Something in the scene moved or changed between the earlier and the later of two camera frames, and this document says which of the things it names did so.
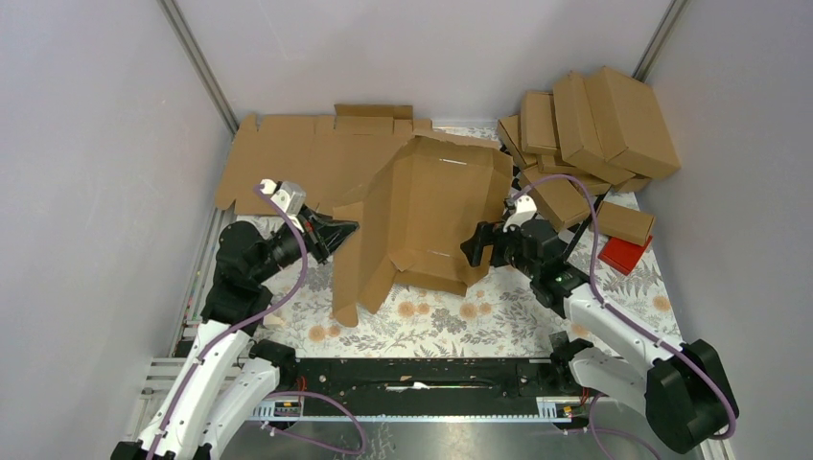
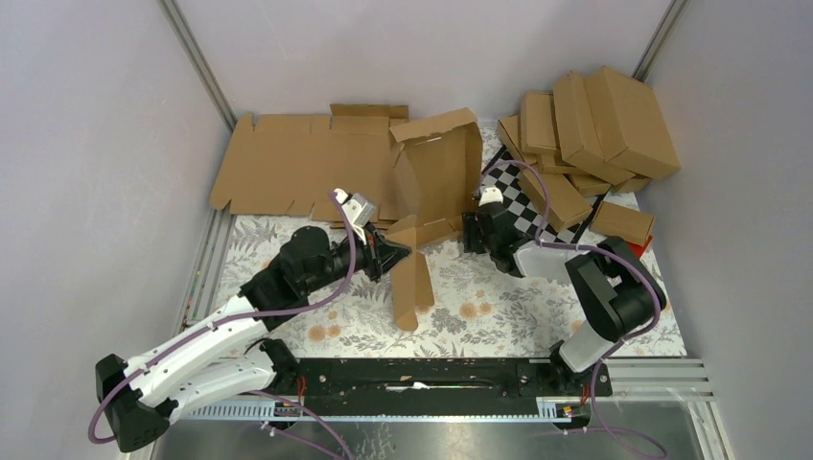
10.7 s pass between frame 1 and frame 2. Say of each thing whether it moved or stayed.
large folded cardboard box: stayed
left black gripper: moved
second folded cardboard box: stayed
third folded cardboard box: stayed
